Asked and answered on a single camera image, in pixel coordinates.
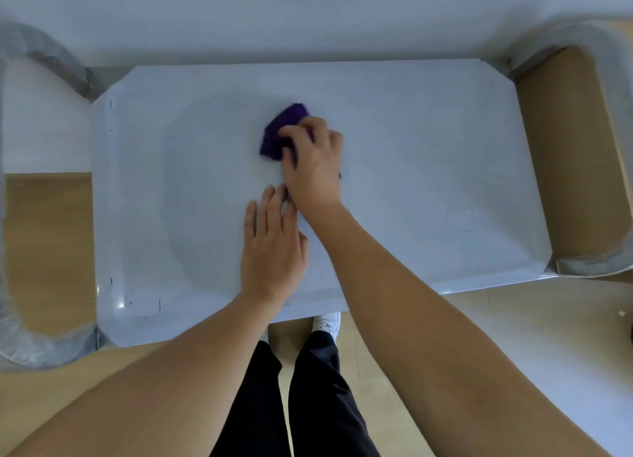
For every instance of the person's left little finger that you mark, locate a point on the person's left little finger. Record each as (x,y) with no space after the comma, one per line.
(251,222)

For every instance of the person's left thumb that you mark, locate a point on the person's left thumb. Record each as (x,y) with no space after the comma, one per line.
(302,246)

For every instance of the black trousers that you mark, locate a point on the black trousers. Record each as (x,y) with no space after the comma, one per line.
(316,402)

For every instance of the person's left hand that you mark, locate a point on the person's left hand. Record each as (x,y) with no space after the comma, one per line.
(272,264)

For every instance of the white shoe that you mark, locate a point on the white shoe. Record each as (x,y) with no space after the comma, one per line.
(327,323)
(265,334)

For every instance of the purple cleaning cloth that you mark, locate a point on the purple cleaning cloth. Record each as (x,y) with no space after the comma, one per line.
(278,125)

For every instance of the person's left forearm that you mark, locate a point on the person's left forearm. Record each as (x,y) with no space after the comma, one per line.
(163,387)

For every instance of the person's right forearm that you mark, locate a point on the person's right forearm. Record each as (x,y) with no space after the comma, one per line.
(420,323)

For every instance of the person's left middle finger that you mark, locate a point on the person's left middle finger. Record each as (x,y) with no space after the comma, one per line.
(281,204)

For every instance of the person's right thumb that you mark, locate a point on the person's right thumb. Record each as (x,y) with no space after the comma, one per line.
(287,161)

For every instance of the person's right hand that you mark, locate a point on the person's right hand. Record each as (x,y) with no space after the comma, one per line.
(316,170)

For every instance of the grey wrapped table leg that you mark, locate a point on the grey wrapped table leg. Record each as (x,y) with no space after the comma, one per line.
(606,51)
(34,343)

